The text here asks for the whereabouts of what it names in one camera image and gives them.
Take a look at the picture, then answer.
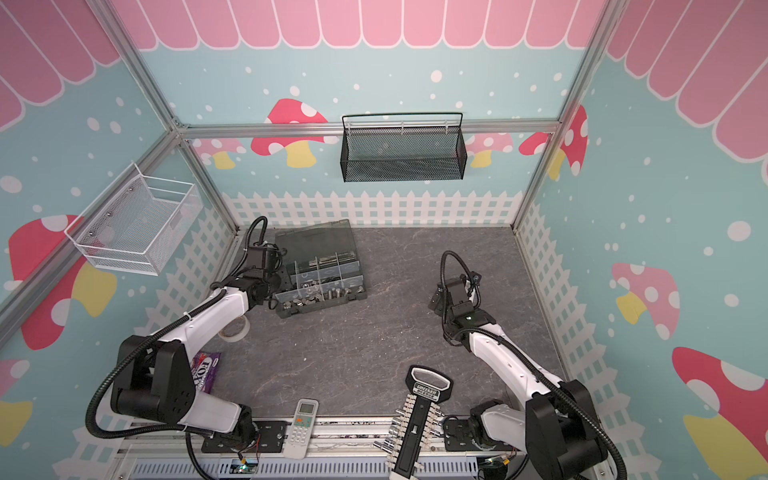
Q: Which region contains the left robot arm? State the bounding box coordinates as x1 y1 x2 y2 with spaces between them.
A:
84 216 282 447

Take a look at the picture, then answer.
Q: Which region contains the grey plastic organizer box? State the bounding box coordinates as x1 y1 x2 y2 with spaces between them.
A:
273 219 368 318

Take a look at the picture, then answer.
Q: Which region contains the brown tape roll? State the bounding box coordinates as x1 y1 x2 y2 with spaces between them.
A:
218 316 250 343

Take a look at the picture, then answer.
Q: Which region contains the black mesh wall basket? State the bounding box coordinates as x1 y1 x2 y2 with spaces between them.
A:
340 112 468 183

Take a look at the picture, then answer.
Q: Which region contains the white remote control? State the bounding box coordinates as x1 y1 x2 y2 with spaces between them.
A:
282 399 319 460

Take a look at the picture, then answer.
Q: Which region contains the purple snack packet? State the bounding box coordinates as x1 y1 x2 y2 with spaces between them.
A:
191 351 222 394

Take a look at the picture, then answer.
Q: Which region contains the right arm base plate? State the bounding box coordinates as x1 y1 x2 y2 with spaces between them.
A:
441 415 515 452

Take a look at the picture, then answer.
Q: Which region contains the black socket wrench rack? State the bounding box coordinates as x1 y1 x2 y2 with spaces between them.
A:
373 365 453 479

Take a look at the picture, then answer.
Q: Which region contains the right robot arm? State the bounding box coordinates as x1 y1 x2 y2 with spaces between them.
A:
429 250 628 479

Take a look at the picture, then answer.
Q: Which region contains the white wire wall basket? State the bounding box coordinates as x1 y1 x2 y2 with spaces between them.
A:
64 163 203 276

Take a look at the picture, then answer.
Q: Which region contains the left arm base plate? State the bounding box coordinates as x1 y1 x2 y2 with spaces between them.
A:
201 420 289 454

